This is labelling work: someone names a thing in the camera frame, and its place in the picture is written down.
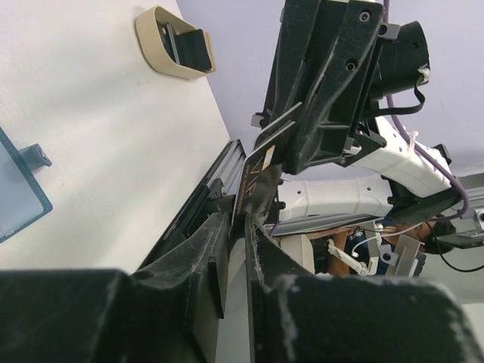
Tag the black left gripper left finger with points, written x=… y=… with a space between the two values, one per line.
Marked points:
x=168 y=311

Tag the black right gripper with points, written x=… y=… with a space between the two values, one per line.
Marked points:
x=329 y=58

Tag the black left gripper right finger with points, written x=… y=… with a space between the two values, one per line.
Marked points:
x=296 y=316

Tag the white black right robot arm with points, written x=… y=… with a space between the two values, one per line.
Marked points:
x=407 y=184

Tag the stack of credit cards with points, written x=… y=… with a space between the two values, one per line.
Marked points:
x=187 y=49

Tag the aluminium front rail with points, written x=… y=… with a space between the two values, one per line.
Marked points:
x=219 y=181

